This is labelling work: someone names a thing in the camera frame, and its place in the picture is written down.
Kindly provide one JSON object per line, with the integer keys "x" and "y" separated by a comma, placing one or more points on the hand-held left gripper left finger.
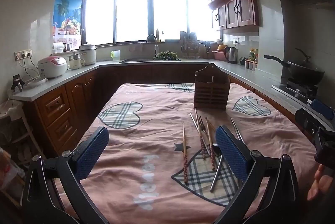
{"x": 91, "y": 150}

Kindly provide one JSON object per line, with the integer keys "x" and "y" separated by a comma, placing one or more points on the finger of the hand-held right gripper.
{"x": 323, "y": 109}
{"x": 307, "y": 120}

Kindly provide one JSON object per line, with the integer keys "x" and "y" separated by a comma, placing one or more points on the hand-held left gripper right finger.
{"x": 230, "y": 150}

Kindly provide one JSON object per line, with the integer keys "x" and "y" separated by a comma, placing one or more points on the metal chopstick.
{"x": 236, "y": 130}
{"x": 194, "y": 122}

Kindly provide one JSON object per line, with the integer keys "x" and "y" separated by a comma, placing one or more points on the metal spoon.
{"x": 216, "y": 174}

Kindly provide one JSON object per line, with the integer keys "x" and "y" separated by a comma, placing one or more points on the metal fork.
{"x": 202, "y": 126}

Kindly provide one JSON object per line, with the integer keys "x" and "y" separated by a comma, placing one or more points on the brown wooden utensil holder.
{"x": 212, "y": 90}

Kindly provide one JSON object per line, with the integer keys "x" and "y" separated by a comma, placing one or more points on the person's right hand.
{"x": 320, "y": 183}

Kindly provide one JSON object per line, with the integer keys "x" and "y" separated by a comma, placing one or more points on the gas stove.
{"x": 298, "y": 89}

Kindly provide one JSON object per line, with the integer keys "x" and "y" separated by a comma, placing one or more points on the black wok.
{"x": 303, "y": 72}

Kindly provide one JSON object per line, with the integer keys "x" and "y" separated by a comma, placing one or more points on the brown wooden lower cabinets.
{"x": 57, "y": 106}

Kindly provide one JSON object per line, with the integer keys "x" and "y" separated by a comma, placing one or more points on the white shelf rack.
{"x": 22, "y": 119}

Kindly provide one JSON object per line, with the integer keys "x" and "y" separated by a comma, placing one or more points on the spice jars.
{"x": 250, "y": 65}

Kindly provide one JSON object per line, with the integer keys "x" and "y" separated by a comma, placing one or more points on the grey kitchen countertop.
{"x": 86, "y": 67}

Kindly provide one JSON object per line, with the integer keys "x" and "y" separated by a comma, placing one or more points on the condiment bottles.
{"x": 253, "y": 54}

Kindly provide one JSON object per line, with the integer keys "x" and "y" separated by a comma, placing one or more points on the dark green cup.
{"x": 243, "y": 61}

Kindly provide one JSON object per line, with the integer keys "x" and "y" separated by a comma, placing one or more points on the small white electric pot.
{"x": 76, "y": 62}

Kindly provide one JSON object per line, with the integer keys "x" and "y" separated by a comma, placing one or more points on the pink and white rice cooker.
{"x": 52, "y": 67}

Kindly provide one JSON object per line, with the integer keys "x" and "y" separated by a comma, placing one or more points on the steel electric kettle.
{"x": 232, "y": 55}

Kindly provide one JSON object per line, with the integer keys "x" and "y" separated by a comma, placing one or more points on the large white cooking pot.
{"x": 87, "y": 55}

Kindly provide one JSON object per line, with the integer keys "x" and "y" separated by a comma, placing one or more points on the pink plastic basin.
{"x": 218, "y": 55}

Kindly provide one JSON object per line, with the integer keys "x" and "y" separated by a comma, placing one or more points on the green and white pitcher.
{"x": 115, "y": 55}

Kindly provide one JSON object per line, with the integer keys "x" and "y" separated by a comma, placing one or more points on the kitchen sink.
{"x": 136, "y": 60}

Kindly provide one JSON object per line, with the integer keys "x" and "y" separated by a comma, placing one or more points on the small black device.
{"x": 17, "y": 81}

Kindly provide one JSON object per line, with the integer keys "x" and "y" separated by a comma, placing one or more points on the yellow bowl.
{"x": 222, "y": 47}

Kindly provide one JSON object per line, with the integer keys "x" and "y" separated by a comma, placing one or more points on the paper towel roll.
{"x": 58, "y": 48}

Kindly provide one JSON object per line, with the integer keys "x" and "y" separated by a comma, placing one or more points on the metal dish rack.
{"x": 189, "y": 46}

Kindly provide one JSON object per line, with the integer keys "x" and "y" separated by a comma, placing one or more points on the bowl of green vegetables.
{"x": 166, "y": 56}

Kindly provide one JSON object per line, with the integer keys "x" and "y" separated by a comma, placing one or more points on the metal kitchen faucet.
{"x": 155, "y": 46}

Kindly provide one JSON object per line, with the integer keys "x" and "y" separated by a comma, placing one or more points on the large kitchen window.
{"x": 133, "y": 14}

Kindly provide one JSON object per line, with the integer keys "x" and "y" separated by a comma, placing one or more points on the single wall socket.
{"x": 236, "y": 40}

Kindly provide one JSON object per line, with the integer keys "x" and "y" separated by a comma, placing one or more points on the wall socket strip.
{"x": 23, "y": 54}

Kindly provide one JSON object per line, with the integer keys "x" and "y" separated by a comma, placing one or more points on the fruit and palm wall poster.
{"x": 68, "y": 9}

